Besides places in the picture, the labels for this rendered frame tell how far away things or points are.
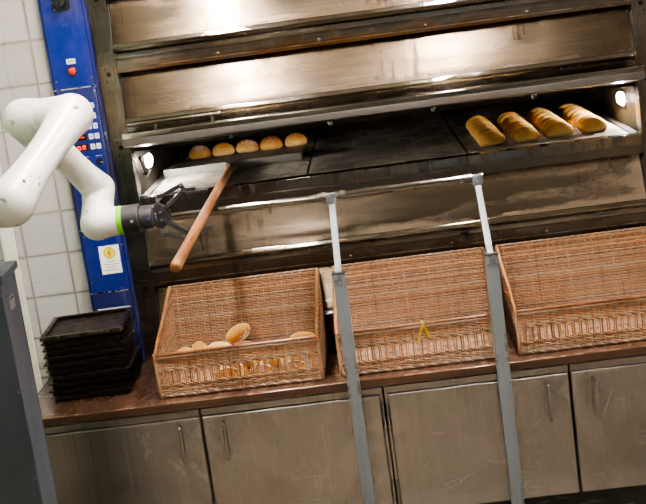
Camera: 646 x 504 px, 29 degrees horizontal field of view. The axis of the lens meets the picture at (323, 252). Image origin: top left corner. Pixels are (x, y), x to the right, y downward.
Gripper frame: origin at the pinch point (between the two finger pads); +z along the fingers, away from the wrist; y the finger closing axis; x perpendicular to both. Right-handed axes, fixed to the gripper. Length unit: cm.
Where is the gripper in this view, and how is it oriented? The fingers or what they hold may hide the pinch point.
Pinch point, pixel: (205, 209)
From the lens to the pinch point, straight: 397.4
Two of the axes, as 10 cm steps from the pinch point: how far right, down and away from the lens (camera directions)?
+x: -0.3, 2.1, -9.8
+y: 1.3, 9.7, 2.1
